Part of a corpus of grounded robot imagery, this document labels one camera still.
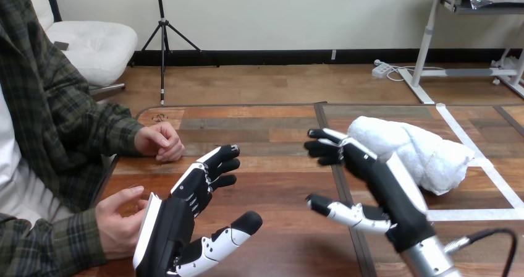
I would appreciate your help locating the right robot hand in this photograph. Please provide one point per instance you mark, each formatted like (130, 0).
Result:
(393, 197)

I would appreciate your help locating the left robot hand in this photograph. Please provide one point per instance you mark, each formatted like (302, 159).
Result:
(172, 230)

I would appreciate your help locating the person's hand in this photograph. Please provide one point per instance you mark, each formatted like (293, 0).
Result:
(160, 142)
(116, 226)

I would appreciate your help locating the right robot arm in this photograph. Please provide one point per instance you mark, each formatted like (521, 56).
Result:
(430, 260)

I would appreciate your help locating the person's forearm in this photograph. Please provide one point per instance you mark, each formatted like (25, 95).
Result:
(49, 246)
(107, 132)

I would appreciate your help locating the rolled white towel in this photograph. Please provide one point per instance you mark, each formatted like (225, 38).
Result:
(417, 148)

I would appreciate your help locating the person's body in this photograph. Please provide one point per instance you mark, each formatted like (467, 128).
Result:
(37, 115)

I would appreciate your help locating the black tripod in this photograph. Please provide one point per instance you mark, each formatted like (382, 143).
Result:
(163, 37)

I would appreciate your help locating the white cushioned chair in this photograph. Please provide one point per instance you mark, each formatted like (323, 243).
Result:
(92, 45)

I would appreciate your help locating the white power strip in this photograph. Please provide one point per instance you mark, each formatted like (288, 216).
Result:
(380, 69)

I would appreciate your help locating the white desk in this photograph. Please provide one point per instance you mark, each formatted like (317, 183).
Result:
(466, 37)

